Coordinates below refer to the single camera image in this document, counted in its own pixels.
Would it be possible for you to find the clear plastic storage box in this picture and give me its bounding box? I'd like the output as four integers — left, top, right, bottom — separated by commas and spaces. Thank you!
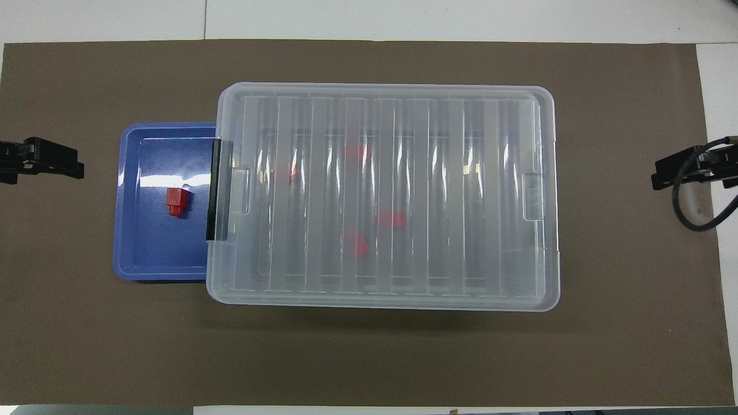
216, 86, 548, 305

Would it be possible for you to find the brown table mat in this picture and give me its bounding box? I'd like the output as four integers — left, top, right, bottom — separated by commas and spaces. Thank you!
0, 39, 736, 407

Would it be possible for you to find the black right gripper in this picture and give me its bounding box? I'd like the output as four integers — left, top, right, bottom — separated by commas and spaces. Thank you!
652, 137, 738, 191

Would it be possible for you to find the clear ribbed plastic box lid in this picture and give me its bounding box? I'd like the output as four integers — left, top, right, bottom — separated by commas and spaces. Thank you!
206, 82, 561, 312

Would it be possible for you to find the black box latch handle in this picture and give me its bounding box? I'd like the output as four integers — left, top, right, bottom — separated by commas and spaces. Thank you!
206, 138, 234, 242

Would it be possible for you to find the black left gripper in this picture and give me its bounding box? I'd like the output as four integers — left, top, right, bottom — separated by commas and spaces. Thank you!
0, 137, 85, 185

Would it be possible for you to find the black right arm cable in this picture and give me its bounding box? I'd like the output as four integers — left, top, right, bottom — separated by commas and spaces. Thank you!
672, 137, 738, 232

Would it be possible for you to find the blue plastic tray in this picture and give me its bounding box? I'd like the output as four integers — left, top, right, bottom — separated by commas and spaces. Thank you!
112, 122, 223, 283

